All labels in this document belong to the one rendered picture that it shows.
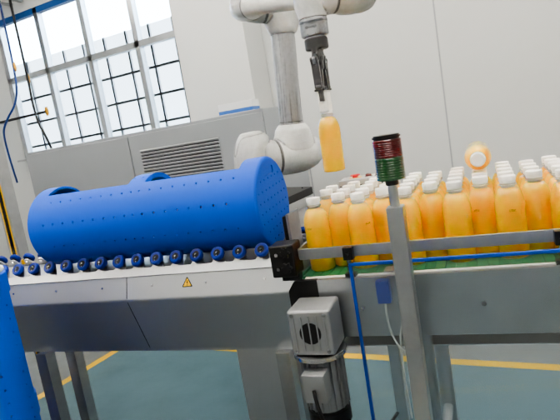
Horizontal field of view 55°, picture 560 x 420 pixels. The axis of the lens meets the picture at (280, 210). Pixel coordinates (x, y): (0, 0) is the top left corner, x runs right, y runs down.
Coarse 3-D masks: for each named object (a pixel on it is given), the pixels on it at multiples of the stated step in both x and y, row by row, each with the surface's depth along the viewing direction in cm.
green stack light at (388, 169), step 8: (376, 160) 118; (384, 160) 116; (392, 160) 116; (400, 160) 117; (376, 168) 119; (384, 168) 117; (392, 168) 116; (400, 168) 117; (384, 176) 117; (392, 176) 117; (400, 176) 117
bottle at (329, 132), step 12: (324, 120) 173; (336, 120) 174; (324, 132) 173; (336, 132) 173; (324, 144) 174; (336, 144) 174; (324, 156) 175; (336, 156) 174; (324, 168) 177; (336, 168) 174
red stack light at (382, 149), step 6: (396, 138) 116; (372, 144) 118; (378, 144) 116; (384, 144) 116; (390, 144) 116; (396, 144) 116; (378, 150) 117; (384, 150) 116; (390, 150) 116; (396, 150) 116; (378, 156) 117; (384, 156) 116; (390, 156) 116; (396, 156) 116
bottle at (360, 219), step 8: (360, 200) 146; (352, 208) 146; (360, 208) 145; (368, 208) 146; (352, 216) 145; (360, 216) 144; (368, 216) 145; (352, 224) 146; (360, 224) 145; (368, 224) 145; (352, 232) 146; (360, 232) 145; (368, 232) 145; (352, 240) 147; (360, 240) 146; (368, 240) 145; (376, 240) 147; (360, 256) 146; (368, 256) 146; (376, 256) 147
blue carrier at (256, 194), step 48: (48, 192) 192; (96, 192) 181; (144, 192) 172; (192, 192) 165; (240, 192) 158; (48, 240) 185; (96, 240) 179; (144, 240) 173; (192, 240) 168; (240, 240) 164
